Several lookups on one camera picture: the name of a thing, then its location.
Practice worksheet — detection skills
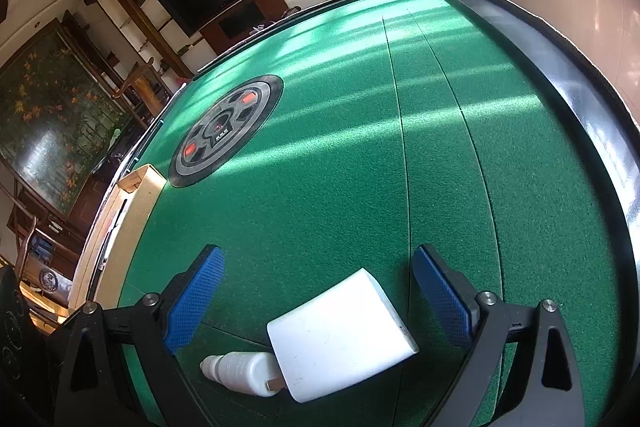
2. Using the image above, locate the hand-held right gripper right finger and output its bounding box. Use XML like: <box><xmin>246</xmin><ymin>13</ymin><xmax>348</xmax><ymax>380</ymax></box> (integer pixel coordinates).
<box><xmin>412</xmin><ymin>244</ymin><xmax>586</xmax><ymax>427</ymax></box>

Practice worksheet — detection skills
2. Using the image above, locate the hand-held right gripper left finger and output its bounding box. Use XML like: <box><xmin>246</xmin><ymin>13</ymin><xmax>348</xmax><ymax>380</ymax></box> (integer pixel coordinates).
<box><xmin>52</xmin><ymin>244</ymin><xmax>226</xmax><ymax>427</ymax></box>

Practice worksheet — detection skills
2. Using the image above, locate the white spray bottle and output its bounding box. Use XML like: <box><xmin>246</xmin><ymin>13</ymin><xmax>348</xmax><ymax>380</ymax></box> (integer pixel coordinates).
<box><xmin>200</xmin><ymin>351</ymin><xmax>286</xmax><ymax>397</ymax></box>

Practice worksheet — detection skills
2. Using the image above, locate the white power adapter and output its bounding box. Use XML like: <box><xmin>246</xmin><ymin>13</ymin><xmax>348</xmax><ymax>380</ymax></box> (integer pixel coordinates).
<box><xmin>266</xmin><ymin>268</ymin><xmax>420</xmax><ymax>404</ymax></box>

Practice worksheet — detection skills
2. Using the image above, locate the cardboard box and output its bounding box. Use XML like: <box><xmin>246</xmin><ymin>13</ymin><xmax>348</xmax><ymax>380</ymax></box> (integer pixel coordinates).
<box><xmin>67</xmin><ymin>163</ymin><xmax>167</xmax><ymax>311</ymax></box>

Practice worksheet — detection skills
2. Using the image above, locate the wooden chair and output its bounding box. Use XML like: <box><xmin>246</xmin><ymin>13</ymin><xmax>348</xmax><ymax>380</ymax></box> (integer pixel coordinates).
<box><xmin>7</xmin><ymin>212</ymin><xmax>40</xmax><ymax>289</ymax></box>
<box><xmin>114</xmin><ymin>61</ymin><xmax>174</xmax><ymax>128</ymax></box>

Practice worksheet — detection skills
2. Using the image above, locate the round table control panel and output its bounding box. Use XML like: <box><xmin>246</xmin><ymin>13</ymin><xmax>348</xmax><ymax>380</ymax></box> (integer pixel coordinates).
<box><xmin>168</xmin><ymin>74</ymin><xmax>284</xmax><ymax>188</ymax></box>

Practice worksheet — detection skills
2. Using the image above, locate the green mahjong table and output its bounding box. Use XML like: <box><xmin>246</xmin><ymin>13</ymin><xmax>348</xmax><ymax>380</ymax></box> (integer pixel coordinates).
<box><xmin>67</xmin><ymin>0</ymin><xmax>640</xmax><ymax>427</ymax></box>

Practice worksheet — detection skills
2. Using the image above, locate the flower wall painting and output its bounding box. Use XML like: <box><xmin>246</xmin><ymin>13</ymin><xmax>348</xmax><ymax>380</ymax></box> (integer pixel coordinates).
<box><xmin>0</xmin><ymin>19</ymin><xmax>134</xmax><ymax>216</ymax></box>

